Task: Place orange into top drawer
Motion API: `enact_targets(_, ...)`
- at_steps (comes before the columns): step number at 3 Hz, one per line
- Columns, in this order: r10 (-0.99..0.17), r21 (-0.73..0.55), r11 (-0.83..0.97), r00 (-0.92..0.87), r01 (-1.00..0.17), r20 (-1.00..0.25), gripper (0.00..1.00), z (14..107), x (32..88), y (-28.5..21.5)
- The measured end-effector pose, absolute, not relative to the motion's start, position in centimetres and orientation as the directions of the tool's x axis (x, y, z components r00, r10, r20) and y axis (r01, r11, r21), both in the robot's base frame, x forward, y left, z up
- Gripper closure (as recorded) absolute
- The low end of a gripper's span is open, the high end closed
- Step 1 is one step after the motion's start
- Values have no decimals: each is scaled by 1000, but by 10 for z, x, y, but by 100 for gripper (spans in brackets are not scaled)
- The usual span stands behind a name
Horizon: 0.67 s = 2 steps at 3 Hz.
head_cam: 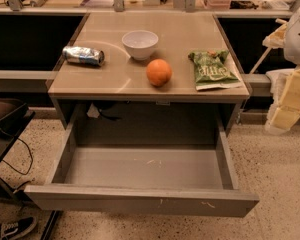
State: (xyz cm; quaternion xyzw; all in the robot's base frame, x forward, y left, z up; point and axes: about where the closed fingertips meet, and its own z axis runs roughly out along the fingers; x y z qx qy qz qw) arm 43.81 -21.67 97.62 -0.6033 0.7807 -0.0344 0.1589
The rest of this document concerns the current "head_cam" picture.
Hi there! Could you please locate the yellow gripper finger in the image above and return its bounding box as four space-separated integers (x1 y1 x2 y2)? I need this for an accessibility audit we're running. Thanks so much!
265 66 300 135
262 24 287 49

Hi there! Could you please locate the orange fruit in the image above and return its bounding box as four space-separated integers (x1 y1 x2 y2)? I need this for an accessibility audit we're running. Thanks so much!
146 59 172 87

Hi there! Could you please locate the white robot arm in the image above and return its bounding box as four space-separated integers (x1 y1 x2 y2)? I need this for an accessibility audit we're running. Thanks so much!
262 6 300 135

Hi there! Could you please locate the grey cabinet with tan top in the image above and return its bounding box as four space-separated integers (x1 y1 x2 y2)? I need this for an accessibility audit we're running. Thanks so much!
49 11 249 124

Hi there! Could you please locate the open grey top drawer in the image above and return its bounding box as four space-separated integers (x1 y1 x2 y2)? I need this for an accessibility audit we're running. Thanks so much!
26 102 259 217

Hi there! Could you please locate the wooden stick with cap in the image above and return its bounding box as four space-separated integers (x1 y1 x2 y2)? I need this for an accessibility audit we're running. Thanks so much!
250 18 288 74

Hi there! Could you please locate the green chip bag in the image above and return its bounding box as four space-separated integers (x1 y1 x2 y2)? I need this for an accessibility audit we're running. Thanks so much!
188 50 241 91

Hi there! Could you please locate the white ceramic bowl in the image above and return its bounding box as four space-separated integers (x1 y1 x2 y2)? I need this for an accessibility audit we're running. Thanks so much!
122 30 159 60

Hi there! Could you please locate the crushed silver soda can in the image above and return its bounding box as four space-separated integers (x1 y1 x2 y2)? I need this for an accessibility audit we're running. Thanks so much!
62 46 105 66

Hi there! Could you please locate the dark side cart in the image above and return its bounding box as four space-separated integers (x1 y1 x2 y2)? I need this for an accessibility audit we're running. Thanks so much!
0 94 35 206

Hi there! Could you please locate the black and white sneaker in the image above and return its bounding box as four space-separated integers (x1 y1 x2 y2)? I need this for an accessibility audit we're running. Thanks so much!
0 217 37 240

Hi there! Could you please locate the black cable on floor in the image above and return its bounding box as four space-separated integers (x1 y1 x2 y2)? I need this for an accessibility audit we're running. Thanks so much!
0 130 35 177

